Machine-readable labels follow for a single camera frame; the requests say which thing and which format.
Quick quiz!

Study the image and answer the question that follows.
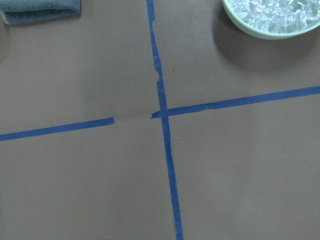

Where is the green bowl with ice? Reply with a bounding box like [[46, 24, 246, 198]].
[[222, 0, 320, 40]]

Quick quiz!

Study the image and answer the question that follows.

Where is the dark blue folded cloth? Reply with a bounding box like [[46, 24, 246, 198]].
[[0, 0, 81, 25]]

